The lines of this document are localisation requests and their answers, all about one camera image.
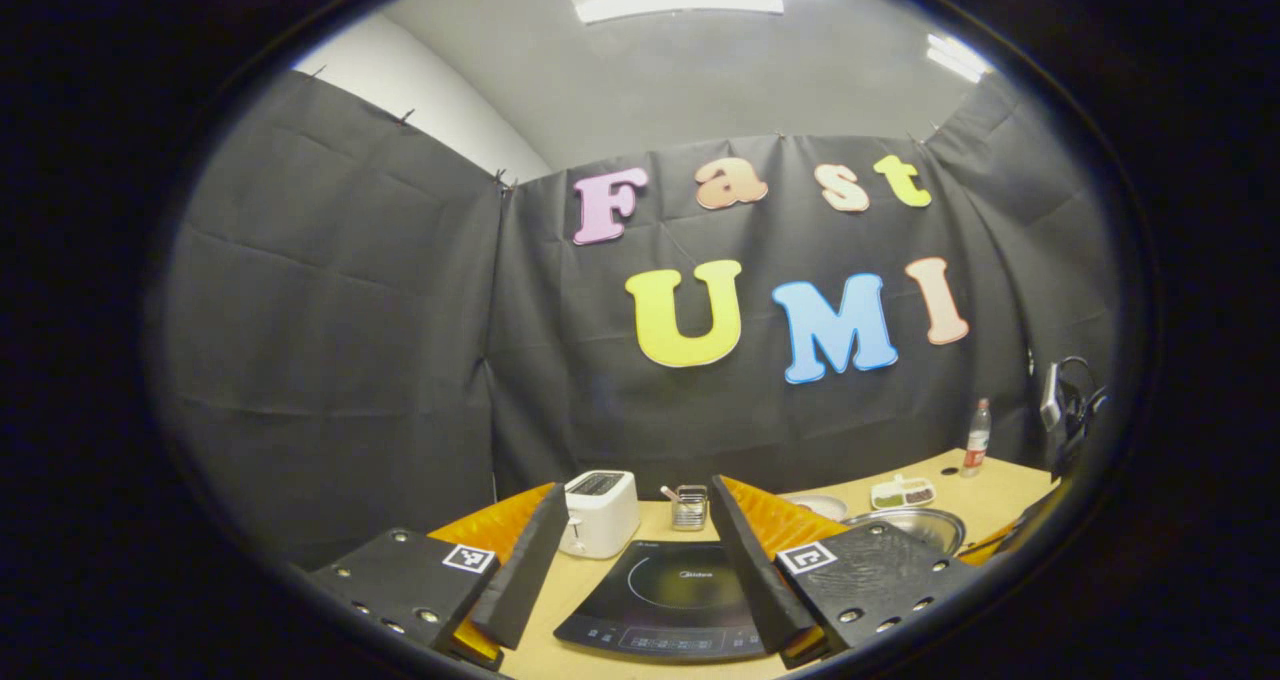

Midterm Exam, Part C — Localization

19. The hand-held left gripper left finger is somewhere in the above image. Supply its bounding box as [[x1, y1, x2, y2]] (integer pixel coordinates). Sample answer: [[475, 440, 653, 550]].
[[305, 482, 571, 673]]

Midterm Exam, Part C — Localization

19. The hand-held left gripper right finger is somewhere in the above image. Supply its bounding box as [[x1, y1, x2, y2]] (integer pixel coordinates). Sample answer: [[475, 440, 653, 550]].
[[710, 475, 981, 671]]

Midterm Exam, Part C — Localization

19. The black induction cooktop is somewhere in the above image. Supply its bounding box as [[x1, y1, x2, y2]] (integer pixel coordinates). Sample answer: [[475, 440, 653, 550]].
[[553, 540, 769, 663]]

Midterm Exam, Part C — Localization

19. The steel pot with black handles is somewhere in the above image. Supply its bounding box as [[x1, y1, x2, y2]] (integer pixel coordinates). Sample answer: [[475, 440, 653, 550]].
[[845, 506, 967, 558]]

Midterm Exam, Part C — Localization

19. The red label water bottle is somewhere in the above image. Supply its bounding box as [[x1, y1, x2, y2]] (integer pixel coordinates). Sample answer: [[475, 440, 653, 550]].
[[962, 398, 993, 479]]

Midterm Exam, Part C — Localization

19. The white toaster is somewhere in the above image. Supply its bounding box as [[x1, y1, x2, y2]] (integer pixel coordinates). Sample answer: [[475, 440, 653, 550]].
[[558, 470, 641, 561]]

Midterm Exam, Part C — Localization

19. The round white plate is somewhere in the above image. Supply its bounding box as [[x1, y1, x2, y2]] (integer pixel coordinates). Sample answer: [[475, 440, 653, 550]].
[[780, 493, 849, 523]]

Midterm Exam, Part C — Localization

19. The white divided dish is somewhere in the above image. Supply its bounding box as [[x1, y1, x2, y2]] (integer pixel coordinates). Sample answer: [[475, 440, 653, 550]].
[[870, 474, 937, 511]]

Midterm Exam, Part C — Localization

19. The small ceiling light panel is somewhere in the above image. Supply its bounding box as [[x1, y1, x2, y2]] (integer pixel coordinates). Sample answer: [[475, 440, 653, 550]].
[[925, 32, 993, 85]]

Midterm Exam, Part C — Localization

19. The metal wire basket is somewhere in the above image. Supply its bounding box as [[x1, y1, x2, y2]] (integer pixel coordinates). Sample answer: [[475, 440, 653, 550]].
[[670, 484, 710, 532]]

